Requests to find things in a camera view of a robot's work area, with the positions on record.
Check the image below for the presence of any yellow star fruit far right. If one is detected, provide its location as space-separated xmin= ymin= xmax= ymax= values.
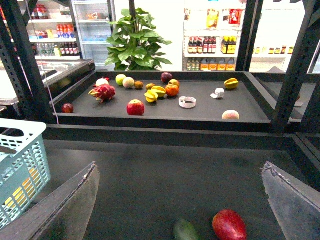
xmin=224 ymin=78 xmax=239 ymax=90

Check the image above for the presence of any orange persimmon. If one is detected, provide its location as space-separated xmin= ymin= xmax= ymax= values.
xmin=165 ymin=84 xmax=180 ymax=97

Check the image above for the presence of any green potted plant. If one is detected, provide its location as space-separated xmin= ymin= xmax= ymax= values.
xmin=105 ymin=8 xmax=172 ymax=71

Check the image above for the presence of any dark purple fruit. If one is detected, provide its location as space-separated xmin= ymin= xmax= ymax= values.
xmin=160 ymin=72 xmax=173 ymax=84

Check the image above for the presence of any yellow star fruit middle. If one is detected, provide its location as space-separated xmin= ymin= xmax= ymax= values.
xmin=151 ymin=85 xmax=166 ymax=98

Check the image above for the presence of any red apple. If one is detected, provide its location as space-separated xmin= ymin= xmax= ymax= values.
xmin=126 ymin=99 xmax=145 ymax=116

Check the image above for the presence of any light blue plastic basket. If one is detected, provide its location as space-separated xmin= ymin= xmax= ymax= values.
xmin=0 ymin=118 xmax=51 ymax=229

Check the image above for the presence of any green apple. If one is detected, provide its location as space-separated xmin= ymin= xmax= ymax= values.
xmin=115 ymin=74 xmax=127 ymax=86

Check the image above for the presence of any white round fruit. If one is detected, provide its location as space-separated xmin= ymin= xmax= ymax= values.
xmin=95 ymin=78 xmax=109 ymax=87

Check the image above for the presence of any small dark red plum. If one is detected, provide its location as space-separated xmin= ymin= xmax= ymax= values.
xmin=61 ymin=103 xmax=74 ymax=114

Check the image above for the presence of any white foam net ring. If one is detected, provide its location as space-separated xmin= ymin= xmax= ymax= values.
xmin=178 ymin=96 xmax=197 ymax=110

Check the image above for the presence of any crumpled white foam net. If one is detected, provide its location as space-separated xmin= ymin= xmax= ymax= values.
xmin=210 ymin=88 xmax=225 ymax=99

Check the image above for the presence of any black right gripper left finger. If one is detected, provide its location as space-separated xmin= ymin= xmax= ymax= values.
xmin=0 ymin=162 xmax=100 ymax=240

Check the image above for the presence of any pink dragon fruit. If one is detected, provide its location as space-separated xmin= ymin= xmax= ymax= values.
xmin=88 ymin=84 xmax=116 ymax=103

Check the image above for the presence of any green-brown small fruit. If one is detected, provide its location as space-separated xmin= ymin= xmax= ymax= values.
xmin=145 ymin=83 xmax=156 ymax=91

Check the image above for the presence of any yellow mango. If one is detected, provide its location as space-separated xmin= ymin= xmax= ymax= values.
xmin=2 ymin=168 xmax=41 ymax=209

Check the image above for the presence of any green avocado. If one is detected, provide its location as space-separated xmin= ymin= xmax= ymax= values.
xmin=173 ymin=219 xmax=200 ymax=240

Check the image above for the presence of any red mango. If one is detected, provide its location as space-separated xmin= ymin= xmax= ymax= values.
xmin=212 ymin=209 xmax=248 ymax=240

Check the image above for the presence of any yellow star fruit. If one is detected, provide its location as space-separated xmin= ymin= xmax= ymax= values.
xmin=151 ymin=85 xmax=166 ymax=98
xmin=224 ymin=78 xmax=239 ymax=90
xmin=144 ymin=89 xmax=158 ymax=103

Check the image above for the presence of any yellow star fruit front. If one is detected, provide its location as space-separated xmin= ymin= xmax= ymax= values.
xmin=144 ymin=89 xmax=158 ymax=103

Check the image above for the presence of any pale peach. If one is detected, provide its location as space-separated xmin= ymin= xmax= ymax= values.
xmin=221 ymin=110 xmax=240 ymax=120

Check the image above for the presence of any black metal shelf post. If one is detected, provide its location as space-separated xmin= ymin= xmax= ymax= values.
xmin=0 ymin=0 xmax=54 ymax=124

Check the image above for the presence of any white hanging cable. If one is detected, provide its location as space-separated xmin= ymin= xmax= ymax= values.
xmin=24 ymin=0 xmax=60 ymax=125

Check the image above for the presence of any brown kiwi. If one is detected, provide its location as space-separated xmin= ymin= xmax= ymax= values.
xmin=134 ymin=81 xmax=144 ymax=90

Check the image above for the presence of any red-yellow small apple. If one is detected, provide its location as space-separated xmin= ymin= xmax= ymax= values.
xmin=168 ymin=79 xmax=180 ymax=88

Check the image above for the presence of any black display tray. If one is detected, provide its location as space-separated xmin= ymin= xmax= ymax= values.
xmin=53 ymin=71 xmax=273 ymax=132

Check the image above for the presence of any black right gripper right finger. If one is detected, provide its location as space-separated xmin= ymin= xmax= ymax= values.
xmin=261 ymin=161 xmax=320 ymax=240

